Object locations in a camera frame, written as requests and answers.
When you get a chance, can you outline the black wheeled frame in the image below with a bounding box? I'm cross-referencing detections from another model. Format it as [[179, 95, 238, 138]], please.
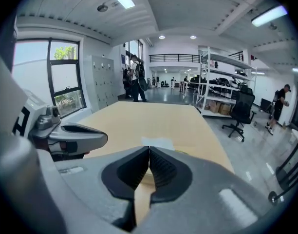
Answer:
[[268, 140, 298, 206]]

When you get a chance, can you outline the white tissue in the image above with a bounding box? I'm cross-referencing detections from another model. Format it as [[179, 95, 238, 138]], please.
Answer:
[[141, 136, 175, 152]]

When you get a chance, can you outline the grey metal locker cabinet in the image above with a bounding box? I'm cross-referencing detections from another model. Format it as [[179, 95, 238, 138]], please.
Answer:
[[90, 54, 119, 114]]

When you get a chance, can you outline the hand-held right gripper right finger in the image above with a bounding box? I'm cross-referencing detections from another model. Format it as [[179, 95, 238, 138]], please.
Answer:
[[136, 146, 274, 234]]

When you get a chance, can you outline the cardboard box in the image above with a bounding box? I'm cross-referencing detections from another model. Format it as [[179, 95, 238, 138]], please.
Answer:
[[218, 102, 232, 116], [208, 99, 222, 114]]

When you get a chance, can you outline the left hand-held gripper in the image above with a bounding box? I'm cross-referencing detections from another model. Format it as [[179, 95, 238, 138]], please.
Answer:
[[0, 53, 109, 156]]

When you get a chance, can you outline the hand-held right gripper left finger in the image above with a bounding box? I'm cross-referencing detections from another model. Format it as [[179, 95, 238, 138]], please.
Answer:
[[53, 146, 150, 232]]

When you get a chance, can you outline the black office chair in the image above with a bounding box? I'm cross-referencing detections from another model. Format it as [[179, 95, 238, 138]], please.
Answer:
[[221, 85, 257, 142]]

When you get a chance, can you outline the black framed window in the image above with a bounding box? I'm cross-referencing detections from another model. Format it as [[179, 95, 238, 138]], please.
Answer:
[[13, 38, 88, 118]]

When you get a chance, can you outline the black balcony railing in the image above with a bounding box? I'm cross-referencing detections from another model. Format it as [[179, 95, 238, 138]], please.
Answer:
[[149, 54, 201, 64]]

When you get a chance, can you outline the white metal shelf rack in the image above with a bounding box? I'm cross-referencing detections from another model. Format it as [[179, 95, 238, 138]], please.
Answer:
[[196, 46, 258, 118]]

